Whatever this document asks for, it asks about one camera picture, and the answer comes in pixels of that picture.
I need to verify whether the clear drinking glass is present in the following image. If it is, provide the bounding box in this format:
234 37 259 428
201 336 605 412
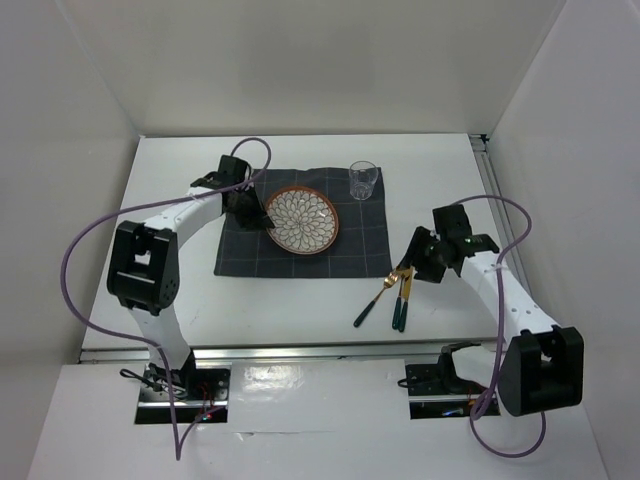
349 161 378 201

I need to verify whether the floral patterned plate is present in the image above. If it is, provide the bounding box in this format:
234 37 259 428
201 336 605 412
265 186 339 256

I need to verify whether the gold spoon green handle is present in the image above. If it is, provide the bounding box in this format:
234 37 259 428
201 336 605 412
353 269 401 328

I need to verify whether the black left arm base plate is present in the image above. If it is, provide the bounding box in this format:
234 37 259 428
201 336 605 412
119 366 231 425

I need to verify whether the gold fork green handle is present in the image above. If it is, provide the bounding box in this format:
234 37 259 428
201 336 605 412
391 270 405 330

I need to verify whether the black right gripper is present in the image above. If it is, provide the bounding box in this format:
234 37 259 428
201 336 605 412
397 225 448 284

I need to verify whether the gold knife green handle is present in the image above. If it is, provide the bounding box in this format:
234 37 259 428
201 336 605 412
397 267 414 332

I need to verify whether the dark grey checked cloth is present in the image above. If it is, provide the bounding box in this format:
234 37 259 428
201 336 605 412
214 167 392 279

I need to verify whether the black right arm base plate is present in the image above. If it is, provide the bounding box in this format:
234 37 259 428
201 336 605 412
397 360 485 420

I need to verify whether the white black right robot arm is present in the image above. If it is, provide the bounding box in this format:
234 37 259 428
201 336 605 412
400 204 584 417

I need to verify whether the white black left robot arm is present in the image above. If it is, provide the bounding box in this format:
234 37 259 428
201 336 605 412
107 155 273 399

